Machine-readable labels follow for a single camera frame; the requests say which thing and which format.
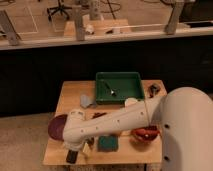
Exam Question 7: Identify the grey folded cloth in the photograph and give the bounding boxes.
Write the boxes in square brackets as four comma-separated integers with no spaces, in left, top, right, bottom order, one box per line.
[80,94,95,108]

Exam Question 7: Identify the wooden table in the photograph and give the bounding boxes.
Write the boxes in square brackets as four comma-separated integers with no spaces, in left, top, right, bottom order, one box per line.
[43,81,162,165]

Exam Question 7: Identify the orange carrot in bowl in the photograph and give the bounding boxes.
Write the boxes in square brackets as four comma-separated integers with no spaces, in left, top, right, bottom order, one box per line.
[136,130,158,137]

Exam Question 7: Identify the black office chair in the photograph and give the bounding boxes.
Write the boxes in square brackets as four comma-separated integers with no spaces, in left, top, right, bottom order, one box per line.
[47,0,71,21]

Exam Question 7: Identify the white cup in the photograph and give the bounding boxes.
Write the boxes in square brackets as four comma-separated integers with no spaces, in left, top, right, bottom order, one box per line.
[124,98,138,107]

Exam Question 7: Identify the orange red bowl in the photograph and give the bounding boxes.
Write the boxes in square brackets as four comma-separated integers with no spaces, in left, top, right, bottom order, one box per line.
[131,126,160,143]

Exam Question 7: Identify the metal spoon in tray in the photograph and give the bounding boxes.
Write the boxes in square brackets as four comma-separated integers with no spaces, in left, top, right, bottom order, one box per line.
[104,82,116,96]

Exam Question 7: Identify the green plastic tray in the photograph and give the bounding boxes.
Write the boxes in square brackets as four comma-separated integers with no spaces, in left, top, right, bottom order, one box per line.
[95,72,145,105]

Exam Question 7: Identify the green sponge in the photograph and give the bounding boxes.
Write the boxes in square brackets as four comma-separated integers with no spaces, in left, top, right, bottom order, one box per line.
[98,135,118,152]

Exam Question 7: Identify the purple bowl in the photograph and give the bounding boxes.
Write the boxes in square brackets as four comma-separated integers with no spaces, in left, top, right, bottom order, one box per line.
[48,114,67,141]

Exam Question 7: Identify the bunch of dark grapes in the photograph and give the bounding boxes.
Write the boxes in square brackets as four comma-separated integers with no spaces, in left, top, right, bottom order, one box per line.
[92,112,107,119]

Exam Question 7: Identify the black handled brush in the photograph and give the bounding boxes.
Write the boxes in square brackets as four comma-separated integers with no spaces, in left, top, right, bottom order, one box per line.
[148,84,161,98]

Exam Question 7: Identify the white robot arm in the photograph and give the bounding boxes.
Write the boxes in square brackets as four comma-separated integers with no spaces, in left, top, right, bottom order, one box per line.
[63,87,213,171]

